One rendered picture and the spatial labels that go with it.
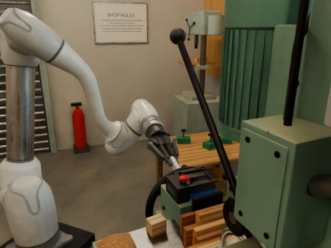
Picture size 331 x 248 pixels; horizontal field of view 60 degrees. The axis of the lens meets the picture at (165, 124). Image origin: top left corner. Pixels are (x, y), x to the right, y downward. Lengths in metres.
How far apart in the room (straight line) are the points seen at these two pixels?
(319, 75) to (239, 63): 0.20
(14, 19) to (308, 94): 0.87
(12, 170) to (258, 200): 1.02
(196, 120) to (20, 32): 2.20
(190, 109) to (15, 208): 2.11
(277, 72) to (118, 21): 3.12
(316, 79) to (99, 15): 3.22
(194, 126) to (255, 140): 2.61
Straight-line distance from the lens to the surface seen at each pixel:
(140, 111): 1.25
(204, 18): 2.87
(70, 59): 1.07
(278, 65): 0.50
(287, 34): 0.49
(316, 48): 0.41
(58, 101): 3.59
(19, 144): 1.24
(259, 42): 0.54
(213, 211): 0.78
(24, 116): 1.22
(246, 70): 0.55
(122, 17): 3.55
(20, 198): 1.10
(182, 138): 2.32
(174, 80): 3.80
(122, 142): 1.28
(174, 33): 0.63
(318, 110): 0.41
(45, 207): 1.12
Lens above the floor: 1.41
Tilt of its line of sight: 18 degrees down
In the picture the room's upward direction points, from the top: straight up
